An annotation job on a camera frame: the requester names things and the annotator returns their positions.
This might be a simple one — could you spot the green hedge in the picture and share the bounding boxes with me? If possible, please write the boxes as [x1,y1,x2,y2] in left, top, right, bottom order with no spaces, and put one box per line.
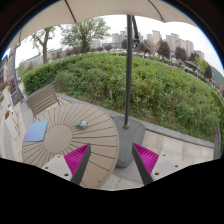
[22,53,224,141]

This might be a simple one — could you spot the round slatted wooden table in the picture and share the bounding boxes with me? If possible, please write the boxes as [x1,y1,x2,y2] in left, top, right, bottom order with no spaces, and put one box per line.
[22,103,119,188]

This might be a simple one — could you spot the beige parasol canopy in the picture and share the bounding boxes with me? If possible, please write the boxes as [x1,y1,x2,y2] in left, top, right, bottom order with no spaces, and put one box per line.
[7,0,197,49]

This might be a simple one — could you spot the blue mouse pad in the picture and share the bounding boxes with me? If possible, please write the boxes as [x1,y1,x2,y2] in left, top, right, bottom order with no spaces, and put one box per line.
[24,121,48,142]

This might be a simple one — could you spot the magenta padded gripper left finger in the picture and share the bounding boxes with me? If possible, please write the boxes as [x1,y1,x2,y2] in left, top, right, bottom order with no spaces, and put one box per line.
[41,143,92,186]

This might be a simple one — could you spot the grey umbrella base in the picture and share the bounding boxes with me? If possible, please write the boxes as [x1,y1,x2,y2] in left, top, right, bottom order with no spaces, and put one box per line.
[112,116,145,168]

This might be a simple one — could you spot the dark grey umbrella pole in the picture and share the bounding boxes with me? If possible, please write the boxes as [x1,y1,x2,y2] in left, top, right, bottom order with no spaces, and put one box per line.
[124,15,140,129]

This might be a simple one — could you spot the slatted wooden chair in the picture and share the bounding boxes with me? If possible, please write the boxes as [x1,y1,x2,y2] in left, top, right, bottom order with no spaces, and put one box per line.
[27,84,62,117]

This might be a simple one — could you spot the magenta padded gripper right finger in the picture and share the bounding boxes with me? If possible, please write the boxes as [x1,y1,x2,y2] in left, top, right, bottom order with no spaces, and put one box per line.
[131,142,183,186]

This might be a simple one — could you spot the green translucent computer mouse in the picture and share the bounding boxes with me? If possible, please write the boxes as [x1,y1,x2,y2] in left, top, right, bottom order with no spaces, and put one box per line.
[75,120,88,129]

